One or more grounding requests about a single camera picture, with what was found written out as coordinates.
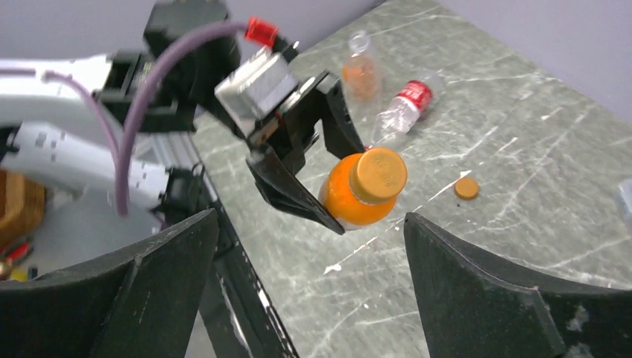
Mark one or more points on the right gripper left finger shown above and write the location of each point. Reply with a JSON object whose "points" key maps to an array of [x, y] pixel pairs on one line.
{"points": [[138, 301]]}

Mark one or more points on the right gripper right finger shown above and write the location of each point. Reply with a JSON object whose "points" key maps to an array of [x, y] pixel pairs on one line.
{"points": [[474, 303]]}

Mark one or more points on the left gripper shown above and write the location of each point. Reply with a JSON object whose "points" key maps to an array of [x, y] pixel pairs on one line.
{"points": [[281, 140]]}

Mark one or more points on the orange juice bottle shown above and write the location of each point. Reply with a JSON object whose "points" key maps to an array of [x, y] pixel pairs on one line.
{"points": [[338, 197]]}

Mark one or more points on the orange bottle cap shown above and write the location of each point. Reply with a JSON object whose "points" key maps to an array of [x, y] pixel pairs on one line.
{"points": [[378, 175], [466, 188]]}

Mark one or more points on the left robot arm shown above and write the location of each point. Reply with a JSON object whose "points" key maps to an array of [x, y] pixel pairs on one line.
{"points": [[72, 124]]}

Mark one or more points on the small clear orange bottle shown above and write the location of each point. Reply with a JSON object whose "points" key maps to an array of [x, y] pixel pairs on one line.
{"points": [[361, 71]]}

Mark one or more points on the clear red-label water bottle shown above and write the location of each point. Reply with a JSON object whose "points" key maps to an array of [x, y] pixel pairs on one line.
{"points": [[409, 106]]}

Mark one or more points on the wicker basket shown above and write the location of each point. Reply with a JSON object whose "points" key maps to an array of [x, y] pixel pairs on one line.
{"points": [[22, 206]]}

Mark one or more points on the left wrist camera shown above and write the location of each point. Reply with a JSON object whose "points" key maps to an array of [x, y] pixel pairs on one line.
{"points": [[250, 93]]}

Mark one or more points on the red handled pliers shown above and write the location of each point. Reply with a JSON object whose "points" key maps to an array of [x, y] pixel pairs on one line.
{"points": [[15, 253]]}

